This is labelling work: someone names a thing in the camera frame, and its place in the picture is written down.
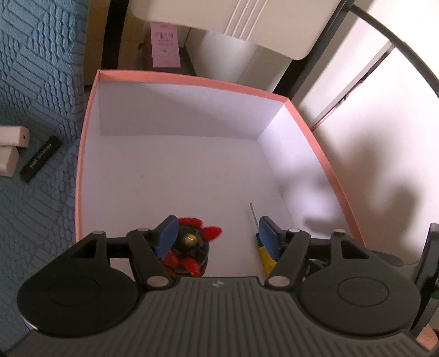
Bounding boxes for pink cardboard box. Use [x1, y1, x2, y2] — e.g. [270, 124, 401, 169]
[75, 69, 366, 278]

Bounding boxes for blue textured mat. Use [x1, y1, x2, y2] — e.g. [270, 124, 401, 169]
[0, 0, 101, 344]

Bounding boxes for white power adapter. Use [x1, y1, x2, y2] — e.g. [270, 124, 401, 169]
[0, 126, 31, 149]

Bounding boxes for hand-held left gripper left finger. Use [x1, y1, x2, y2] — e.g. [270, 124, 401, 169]
[70, 216, 179, 289]

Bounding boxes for white chair seat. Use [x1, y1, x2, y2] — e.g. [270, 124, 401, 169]
[132, 0, 348, 61]

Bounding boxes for pink carton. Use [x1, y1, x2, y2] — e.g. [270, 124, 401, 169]
[150, 21, 182, 68]

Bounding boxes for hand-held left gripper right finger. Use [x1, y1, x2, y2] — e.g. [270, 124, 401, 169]
[258, 216, 376, 289]

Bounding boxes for black rectangular stick box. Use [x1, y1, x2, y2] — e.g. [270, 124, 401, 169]
[19, 135, 63, 182]

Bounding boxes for white chair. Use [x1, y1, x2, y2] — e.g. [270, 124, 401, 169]
[103, 0, 439, 100]

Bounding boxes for yellow screwdriver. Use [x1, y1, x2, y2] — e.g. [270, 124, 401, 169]
[250, 202, 279, 276]

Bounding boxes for white rectangular block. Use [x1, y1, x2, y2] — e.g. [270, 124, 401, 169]
[0, 146, 19, 178]

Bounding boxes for black and red toy figure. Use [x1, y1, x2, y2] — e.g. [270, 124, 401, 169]
[161, 217, 223, 277]

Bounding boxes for brown cardboard box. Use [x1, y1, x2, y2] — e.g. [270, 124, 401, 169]
[84, 0, 152, 87]

